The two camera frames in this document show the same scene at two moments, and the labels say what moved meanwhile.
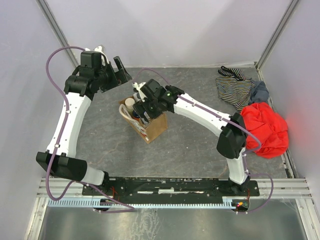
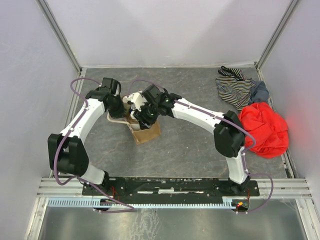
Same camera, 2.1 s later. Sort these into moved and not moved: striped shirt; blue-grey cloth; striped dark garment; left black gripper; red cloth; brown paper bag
Moved: brown paper bag; left black gripper
Not moved: striped dark garment; blue-grey cloth; striped shirt; red cloth
